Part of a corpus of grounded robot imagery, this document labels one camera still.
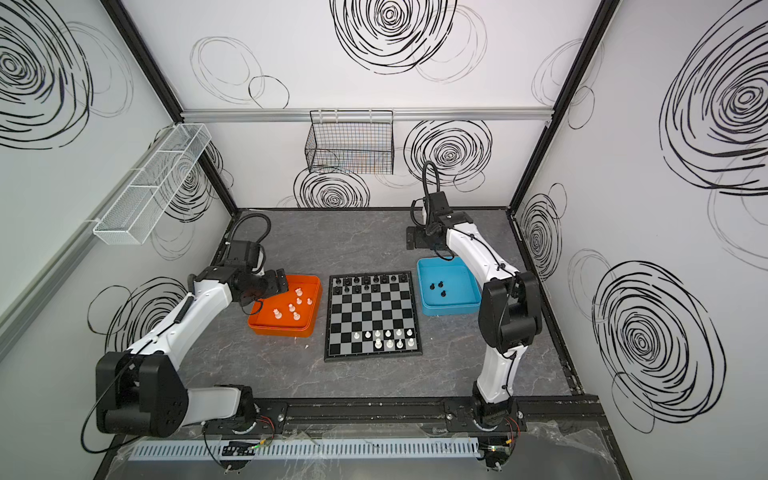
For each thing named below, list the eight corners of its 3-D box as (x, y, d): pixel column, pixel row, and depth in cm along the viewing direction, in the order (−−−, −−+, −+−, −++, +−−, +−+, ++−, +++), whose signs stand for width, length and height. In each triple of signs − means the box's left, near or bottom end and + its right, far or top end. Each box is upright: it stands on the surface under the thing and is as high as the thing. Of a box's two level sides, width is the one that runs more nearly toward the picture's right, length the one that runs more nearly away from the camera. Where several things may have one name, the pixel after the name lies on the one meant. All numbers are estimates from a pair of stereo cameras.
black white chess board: (320, 360, 85) (318, 357, 83) (332, 276, 103) (331, 271, 101) (421, 360, 85) (422, 357, 83) (415, 276, 103) (416, 271, 101)
